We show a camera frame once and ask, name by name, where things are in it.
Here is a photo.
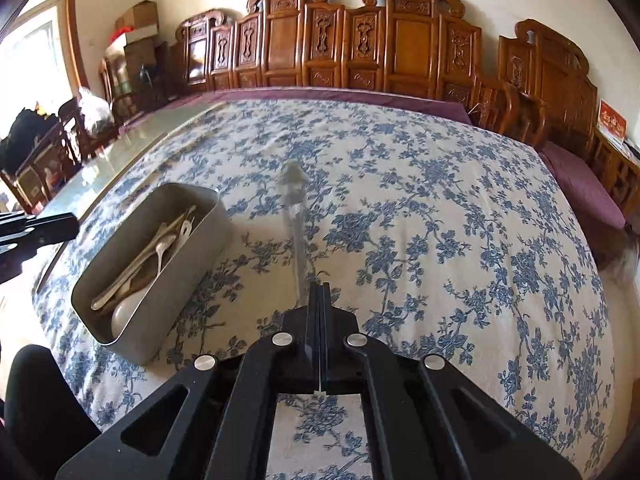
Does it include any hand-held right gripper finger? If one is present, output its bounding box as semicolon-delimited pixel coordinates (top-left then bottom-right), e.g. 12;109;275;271
55;282;321;480
321;283;584;480

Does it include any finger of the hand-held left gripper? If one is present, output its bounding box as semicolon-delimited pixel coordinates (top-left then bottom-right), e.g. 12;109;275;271
0;242;37;284
0;212;80;247

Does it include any large metal spoon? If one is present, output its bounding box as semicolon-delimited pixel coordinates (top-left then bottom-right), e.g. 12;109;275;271
90;222;174;311

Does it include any metal fork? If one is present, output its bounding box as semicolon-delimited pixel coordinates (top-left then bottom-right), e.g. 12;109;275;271
277;160;314;308

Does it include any white ceramic spoon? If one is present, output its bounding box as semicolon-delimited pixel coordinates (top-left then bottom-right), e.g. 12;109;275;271
111;217;196;339

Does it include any grey metal utensil box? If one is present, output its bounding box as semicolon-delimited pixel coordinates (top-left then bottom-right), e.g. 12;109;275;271
70;182;234;367

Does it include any dark wooden chair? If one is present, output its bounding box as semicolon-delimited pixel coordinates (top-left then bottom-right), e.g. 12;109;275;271
0;97;103;213

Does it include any black bag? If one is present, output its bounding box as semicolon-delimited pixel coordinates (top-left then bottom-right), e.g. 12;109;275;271
0;107;57;167

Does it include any white plastic bag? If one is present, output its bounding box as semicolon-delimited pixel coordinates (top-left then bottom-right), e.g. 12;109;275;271
77;85;117;137

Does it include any person's black trouser leg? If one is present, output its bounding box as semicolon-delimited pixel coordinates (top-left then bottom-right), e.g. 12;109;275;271
4;344;104;480

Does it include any blue floral tablecloth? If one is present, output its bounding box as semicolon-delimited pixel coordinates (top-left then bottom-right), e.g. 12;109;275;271
32;97;617;480

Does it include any window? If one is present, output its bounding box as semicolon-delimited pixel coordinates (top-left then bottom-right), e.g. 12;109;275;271
0;0;77;128

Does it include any brown cardboard box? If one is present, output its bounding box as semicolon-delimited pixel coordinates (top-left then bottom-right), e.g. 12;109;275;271
114;0;159;36

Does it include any long purple cushion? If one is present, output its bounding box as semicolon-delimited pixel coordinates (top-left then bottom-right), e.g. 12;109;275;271
169;86;474;127

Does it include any carved wooden sofa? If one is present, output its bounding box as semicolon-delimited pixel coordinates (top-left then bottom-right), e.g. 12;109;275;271
174;0;599;158

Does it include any wooden armchair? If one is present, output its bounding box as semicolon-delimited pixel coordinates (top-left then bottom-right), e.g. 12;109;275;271
474;76;549;150

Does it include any purple bench cushion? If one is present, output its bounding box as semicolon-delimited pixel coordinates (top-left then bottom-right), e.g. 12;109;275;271
539;139;629;232

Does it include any wooden bench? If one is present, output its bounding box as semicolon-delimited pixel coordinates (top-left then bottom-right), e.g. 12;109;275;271
590;129;640;213

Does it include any red sign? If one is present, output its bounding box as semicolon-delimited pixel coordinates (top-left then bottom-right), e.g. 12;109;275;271
597;98;629;142

